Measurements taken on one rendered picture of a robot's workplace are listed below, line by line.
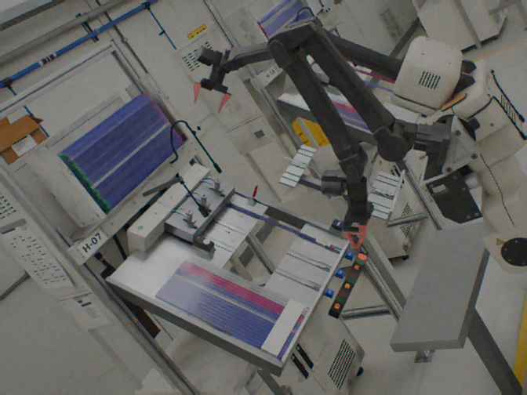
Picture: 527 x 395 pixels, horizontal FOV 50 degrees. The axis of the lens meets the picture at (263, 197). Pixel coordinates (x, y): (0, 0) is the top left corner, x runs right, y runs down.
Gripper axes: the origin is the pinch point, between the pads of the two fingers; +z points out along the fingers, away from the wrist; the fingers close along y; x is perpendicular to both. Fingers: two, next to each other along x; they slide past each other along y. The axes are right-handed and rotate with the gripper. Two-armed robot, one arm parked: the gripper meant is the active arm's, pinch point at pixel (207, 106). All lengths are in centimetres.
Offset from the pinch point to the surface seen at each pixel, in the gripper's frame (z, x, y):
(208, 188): 28.7, 22.7, 14.4
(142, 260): 63, 4, -5
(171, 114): 3.8, 28.3, -9.4
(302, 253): 42, -3, 54
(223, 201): 31.8, 17.6, 21.4
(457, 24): -226, 299, 263
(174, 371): 101, 2, 20
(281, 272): 52, -9, 46
